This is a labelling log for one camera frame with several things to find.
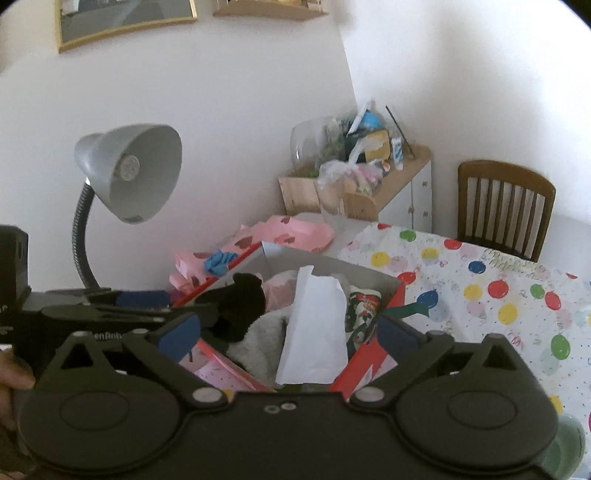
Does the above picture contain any green mug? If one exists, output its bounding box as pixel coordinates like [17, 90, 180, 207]
[542, 412, 588, 480]

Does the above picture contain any blue cloth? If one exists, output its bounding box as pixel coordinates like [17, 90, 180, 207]
[204, 250, 242, 276]

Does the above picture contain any gold framed picture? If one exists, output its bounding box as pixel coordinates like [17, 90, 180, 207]
[54, 0, 198, 54]

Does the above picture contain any white plastic bag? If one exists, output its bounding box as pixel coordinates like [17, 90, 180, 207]
[276, 265, 350, 386]

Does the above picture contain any blue round toy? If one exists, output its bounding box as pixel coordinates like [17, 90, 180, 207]
[346, 111, 386, 139]

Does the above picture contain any thin black stick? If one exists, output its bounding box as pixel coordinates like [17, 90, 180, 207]
[385, 105, 416, 160]

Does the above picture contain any small wooden cabinet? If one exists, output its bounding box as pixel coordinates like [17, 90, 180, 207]
[278, 145, 433, 232]

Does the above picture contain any red cardboard box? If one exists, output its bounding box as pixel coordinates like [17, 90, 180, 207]
[171, 240, 407, 402]

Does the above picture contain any grey desk lamp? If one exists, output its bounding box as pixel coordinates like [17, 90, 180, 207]
[71, 123, 184, 292]

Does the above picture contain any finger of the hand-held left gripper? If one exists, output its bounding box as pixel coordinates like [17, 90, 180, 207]
[85, 288, 172, 309]
[41, 305, 220, 334]

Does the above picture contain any person's left hand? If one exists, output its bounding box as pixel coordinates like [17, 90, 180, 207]
[0, 348, 37, 418]

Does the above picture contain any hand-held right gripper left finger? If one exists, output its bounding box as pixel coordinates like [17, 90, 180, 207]
[51, 314, 232, 409]

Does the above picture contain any wooden wall shelf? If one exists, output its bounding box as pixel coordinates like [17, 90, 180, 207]
[212, 0, 330, 21]

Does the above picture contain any yellow white packet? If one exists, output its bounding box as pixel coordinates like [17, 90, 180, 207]
[362, 130, 392, 163]

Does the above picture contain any wooden chair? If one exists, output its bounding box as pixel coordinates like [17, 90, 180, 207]
[457, 160, 557, 263]

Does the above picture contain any white fluffy cloth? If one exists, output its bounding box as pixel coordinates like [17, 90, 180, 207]
[226, 308, 293, 388]

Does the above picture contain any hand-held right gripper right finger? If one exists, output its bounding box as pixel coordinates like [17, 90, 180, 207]
[348, 315, 541, 409]

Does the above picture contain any plastic bag with pink contents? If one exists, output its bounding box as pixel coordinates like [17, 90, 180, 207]
[318, 159, 386, 195]

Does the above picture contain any christmas print apron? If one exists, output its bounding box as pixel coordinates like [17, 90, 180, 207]
[342, 285, 385, 357]

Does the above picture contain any pink heart wrapping paper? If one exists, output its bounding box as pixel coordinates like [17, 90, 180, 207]
[168, 215, 335, 294]

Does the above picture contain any black cloth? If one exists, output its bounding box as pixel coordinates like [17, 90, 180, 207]
[198, 272, 267, 343]

